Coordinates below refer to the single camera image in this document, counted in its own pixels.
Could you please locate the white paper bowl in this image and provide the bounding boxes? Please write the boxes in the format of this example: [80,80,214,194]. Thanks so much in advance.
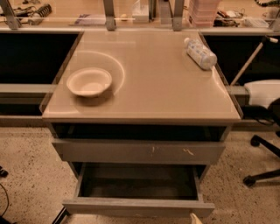
[66,67,112,97]

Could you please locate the white stick with black tip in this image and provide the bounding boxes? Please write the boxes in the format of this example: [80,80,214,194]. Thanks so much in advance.
[230,36,279,86]

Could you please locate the white tissue box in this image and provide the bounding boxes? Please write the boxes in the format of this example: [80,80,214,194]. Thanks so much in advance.
[131,0,149,23]

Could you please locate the black floor cable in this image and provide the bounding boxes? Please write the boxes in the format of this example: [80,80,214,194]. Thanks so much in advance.
[0,165,11,224]

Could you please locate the grey drawer cabinet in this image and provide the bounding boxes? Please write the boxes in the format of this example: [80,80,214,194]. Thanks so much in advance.
[40,30,244,224]

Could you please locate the black office chair base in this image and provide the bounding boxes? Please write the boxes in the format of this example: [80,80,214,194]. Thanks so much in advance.
[242,99,280,187]

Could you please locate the pink stacked plastic containers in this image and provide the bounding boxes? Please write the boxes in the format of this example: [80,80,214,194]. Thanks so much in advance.
[188,0,221,28]

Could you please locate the closed grey top drawer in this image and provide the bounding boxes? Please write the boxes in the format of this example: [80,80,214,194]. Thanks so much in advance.
[52,139,225,165]

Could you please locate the black coiled spring tool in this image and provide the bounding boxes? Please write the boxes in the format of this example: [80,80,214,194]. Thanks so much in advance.
[28,3,53,25]

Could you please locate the grey drawer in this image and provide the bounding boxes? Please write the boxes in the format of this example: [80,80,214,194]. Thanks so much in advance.
[52,139,225,165]
[63,163,214,218]

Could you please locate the purple booklet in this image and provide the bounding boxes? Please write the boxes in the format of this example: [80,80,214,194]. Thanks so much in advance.
[73,14,106,26]

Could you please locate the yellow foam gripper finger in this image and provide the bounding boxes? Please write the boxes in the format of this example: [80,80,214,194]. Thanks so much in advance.
[190,213,203,224]

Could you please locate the clear plastic water bottle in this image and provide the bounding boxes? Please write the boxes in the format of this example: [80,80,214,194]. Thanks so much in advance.
[184,38,217,70]

